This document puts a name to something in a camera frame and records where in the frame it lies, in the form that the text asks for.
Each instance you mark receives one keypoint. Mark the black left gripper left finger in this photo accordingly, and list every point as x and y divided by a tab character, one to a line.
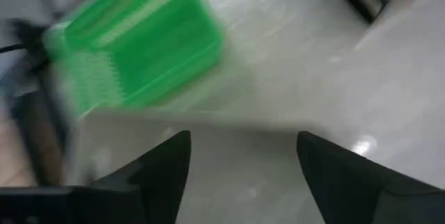
156	189

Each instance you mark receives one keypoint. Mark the green plastic basket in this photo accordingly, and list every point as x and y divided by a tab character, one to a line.
156	43

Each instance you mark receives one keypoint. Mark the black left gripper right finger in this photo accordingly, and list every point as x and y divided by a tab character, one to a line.
347	189

